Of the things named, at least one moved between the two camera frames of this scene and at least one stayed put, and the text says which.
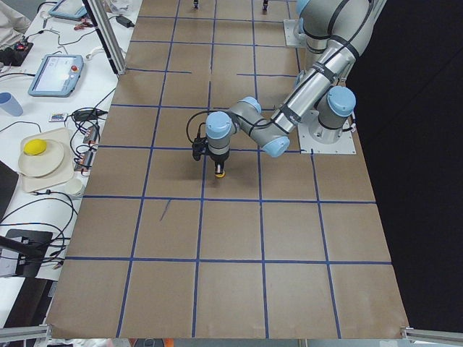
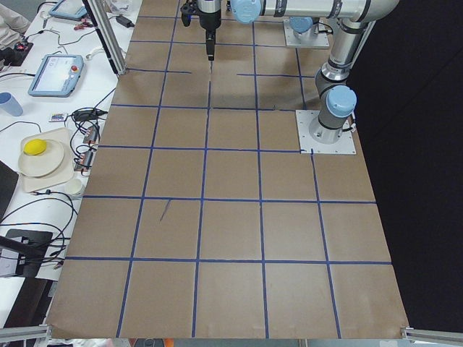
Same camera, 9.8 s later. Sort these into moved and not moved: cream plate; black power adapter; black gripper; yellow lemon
Moved: black gripper
Not moved: cream plate; black power adapter; yellow lemon
